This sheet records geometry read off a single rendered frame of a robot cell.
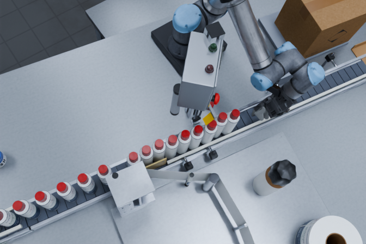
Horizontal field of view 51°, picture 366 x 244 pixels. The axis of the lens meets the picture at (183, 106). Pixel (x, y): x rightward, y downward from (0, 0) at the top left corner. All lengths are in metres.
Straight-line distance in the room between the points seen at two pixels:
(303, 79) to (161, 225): 0.77
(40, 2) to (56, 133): 1.58
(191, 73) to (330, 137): 0.96
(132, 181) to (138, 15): 0.93
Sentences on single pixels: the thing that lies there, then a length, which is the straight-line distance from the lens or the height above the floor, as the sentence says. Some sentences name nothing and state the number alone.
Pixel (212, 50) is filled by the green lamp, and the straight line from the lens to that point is 1.11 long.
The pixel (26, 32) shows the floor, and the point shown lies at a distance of 3.01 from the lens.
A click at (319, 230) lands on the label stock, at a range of 1.54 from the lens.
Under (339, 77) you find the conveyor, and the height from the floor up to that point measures 0.88.
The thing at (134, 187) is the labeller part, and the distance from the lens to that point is 1.31.
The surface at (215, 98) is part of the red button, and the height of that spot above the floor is 1.34.
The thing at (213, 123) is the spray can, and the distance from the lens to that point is 1.45.
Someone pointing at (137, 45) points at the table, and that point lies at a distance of 1.87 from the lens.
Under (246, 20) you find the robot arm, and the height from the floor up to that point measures 1.38.
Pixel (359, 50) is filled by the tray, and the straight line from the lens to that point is 2.14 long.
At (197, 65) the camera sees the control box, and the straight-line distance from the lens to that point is 1.10.
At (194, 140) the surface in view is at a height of 1.02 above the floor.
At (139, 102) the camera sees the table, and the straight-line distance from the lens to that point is 1.74.
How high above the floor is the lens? 2.44
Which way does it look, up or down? 68 degrees down
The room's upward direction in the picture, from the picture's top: 13 degrees clockwise
